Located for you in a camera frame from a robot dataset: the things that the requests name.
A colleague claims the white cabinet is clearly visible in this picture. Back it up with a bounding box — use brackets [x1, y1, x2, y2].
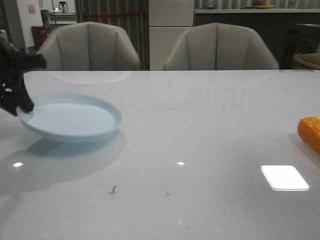
[148, 0, 194, 71]

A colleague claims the light blue round plate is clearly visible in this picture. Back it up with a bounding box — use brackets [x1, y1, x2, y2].
[16, 92, 122, 143]

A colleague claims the right beige upholstered chair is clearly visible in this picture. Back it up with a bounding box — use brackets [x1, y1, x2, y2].
[163, 23, 279, 71]

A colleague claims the red barrier belt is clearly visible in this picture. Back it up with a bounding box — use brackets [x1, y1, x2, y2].
[83, 12, 141, 19]

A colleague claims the left beige upholstered chair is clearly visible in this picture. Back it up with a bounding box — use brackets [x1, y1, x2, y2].
[38, 21, 140, 71]

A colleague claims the beige upholstered chair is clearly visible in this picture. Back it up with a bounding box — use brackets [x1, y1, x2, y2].
[38, 21, 140, 71]
[163, 23, 279, 71]

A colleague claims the pink wall poster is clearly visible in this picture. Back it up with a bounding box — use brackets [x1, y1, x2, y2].
[27, 4, 36, 15]

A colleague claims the orange toy corn cob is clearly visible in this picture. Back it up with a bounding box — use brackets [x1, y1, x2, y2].
[297, 116, 320, 155]

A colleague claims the dark grey counter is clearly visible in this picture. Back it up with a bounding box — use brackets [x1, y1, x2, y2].
[193, 9, 320, 69]

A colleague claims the fruit bowl on counter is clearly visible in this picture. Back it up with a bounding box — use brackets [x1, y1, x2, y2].
[251, 0, 275, 9]

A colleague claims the kettle on background table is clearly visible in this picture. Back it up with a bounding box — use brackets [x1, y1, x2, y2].
[58, 1, 69, 13]

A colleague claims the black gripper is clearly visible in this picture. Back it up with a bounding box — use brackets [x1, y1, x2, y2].
[0, 41, 47, 116]

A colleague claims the red trash bin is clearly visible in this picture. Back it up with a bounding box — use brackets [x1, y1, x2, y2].
[31, 25, 48, 50]

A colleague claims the beige cushion at right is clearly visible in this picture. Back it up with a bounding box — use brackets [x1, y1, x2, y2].
[292, 52, 320, 70]

